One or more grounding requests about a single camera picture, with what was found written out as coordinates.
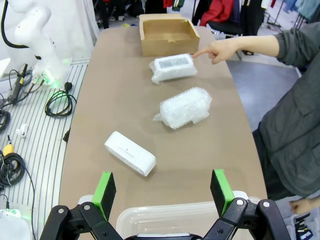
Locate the bubble-wrapped clock showing display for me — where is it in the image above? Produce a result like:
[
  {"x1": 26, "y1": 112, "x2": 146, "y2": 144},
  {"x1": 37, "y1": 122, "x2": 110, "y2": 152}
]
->
[{"x1": 149, "y1": 52, "x2": 198, "y2": 85}]

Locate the translucent storage bin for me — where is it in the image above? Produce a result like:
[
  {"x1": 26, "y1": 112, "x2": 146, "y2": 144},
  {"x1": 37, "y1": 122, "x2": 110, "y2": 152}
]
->
[{"x1": 281, "y1": 212, "x2": 320, "y2": 240}]

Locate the teal hanging garment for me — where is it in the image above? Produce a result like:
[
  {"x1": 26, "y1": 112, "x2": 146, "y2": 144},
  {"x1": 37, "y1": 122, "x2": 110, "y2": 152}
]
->
[{"x1": 296, "y1": 0, "x2": 320, "y2": 22}]

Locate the unwrapped white clock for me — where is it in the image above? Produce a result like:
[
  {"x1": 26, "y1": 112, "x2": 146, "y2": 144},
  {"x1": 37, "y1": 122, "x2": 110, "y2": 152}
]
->
[{"x1": 103, "y1": 130, "x2": 157, "y2": 178}]

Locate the black office chair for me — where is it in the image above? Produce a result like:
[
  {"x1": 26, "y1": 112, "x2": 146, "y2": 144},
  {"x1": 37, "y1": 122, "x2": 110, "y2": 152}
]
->
[{"x1": 207, "y1": 19, "x2": 245, "y2": 36}]

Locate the white flat panel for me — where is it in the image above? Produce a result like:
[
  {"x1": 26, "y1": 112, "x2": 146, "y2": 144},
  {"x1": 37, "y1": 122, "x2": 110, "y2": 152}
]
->
[{"x1": 0, "y1": 57, "x2": 12, "y2": 79}]

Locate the person's right forearm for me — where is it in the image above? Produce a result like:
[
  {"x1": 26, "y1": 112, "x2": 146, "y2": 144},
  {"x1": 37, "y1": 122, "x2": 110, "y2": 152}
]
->
[{"x1": 237, "y1": 34, "x2": 280, "y2": 58}]

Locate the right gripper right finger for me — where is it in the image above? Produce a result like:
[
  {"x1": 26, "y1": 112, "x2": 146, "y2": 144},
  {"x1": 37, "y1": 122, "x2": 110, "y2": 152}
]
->
[{"x1": 203, "y1": 168, "x2": 292, "y2": 240}]

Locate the clear plastic container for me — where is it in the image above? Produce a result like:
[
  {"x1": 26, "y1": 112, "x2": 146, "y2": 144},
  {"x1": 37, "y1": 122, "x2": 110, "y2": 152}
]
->
[{"x1": 116, "y1": 191, "x2": 262, "y2": 240}]

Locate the tangled black cable pile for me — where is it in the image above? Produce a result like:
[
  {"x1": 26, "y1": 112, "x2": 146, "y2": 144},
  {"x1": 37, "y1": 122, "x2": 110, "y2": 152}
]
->
[{"x1": 0, "y1": 151, "x2": 26, "y2": 193}]

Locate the small white plastic clip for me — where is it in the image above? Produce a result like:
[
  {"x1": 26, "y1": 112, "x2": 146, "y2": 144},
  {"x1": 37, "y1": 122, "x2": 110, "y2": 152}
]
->
[{"x1": 15, "y1": 123, "x2": 28, "y2": 138}]

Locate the person's right hand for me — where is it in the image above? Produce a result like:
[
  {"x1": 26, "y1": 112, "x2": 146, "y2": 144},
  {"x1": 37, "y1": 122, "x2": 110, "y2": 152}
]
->
[{"x1": 191, "y1": 38, "x2": 241, "y2": 66}]

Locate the person's grey jacket torso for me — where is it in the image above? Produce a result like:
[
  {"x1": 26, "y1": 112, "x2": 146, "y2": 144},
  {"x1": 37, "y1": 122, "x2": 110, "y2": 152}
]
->
[{"x1": 251, "y1": 21, "x2": 320, "y2": 201}]

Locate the red hanging jacket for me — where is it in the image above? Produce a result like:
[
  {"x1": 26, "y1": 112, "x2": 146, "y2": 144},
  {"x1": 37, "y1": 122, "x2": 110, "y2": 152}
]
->
[{"x1": 199, "y1": 0, "x2": 237, "y2": 28}]

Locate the fully bubble-wrapped clock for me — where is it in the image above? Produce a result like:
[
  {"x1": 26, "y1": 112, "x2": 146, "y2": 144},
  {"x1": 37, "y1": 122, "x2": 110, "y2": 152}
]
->
[{"x1": 152, "y1": 86, "x2": 213, "y2": 130}]

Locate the black handheld tool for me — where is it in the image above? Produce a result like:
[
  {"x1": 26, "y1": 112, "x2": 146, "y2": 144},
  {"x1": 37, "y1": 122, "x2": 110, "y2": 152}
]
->
[{"x1": 6, "y1": 63, "x2": 29, "y2": 103}]

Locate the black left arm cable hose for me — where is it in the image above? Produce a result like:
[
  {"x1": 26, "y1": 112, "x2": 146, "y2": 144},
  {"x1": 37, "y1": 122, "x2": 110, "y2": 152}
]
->
[{"x1": 0, "y1": 0, "x2": 31, "y2": 49}]

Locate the person's left hand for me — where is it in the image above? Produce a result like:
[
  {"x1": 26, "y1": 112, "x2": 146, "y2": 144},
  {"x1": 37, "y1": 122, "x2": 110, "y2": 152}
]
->
[{"x1": 289, "y1": 198, "x2": 312, "y2": 216}]

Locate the coiled black power cable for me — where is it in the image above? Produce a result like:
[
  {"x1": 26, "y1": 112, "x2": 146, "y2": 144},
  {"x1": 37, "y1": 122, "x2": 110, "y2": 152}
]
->
[{"x1": 44, "y1": 81, "x2": 78, "y2": 118}]

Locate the grey ribbed mounting platform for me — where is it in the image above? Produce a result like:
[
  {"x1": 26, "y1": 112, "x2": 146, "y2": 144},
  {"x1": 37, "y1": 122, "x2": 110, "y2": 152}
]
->
[{"x1": 0, "y1": 58, "x2": 91, "y2": 240}]

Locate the open brown cardboard box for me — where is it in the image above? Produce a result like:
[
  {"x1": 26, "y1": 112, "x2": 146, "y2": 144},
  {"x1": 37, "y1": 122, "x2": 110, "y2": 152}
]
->
[{"x1": 138, "y1": 13, "x2": 201, "y2": 58}]

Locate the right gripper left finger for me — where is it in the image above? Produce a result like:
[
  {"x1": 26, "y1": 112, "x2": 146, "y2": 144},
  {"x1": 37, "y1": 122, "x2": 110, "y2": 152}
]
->
[{"x1": 39, "y1": 171, "x2": 123, "y2": 240}]

